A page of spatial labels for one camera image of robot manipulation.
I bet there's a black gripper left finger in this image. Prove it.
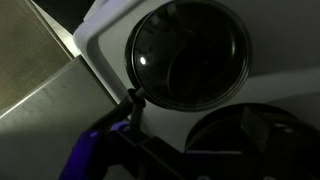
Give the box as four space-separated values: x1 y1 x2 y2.
129 94 146 136

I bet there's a glass lid with black knob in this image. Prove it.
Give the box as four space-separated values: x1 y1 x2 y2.
131 1 250 111

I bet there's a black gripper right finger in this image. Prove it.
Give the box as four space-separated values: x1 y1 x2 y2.
240 105 271 155

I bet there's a white electric stove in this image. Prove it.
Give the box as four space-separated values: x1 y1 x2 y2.
72 0 320 155

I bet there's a large black frying pan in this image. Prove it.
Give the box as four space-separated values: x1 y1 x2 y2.
184 102 320 159

